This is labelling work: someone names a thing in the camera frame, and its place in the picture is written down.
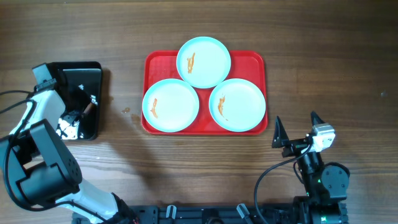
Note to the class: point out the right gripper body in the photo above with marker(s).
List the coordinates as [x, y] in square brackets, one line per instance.
[298, 145]

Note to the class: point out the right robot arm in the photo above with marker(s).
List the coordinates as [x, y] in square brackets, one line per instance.
[325, 184]

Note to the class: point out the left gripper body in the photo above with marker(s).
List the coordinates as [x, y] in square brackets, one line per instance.
[72, 117]

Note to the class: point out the light blue plate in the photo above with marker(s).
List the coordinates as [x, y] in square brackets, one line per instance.
[170, 105]
[237, 105]
[203, 62]

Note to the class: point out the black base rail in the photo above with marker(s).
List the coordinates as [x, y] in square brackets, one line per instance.
[273, 213]

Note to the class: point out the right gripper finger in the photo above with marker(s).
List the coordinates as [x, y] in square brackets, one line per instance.
[315, 119]
[280, 138]

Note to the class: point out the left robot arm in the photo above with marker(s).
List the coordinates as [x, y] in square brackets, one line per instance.
[39, 171]

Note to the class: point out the orange green sponge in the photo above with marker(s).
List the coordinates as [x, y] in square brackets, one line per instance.
[89, 108]

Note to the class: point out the red plastic tray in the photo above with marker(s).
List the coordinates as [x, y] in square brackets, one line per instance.
[245, 64]

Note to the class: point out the black water basin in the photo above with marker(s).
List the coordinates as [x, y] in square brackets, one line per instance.
[84, 84]

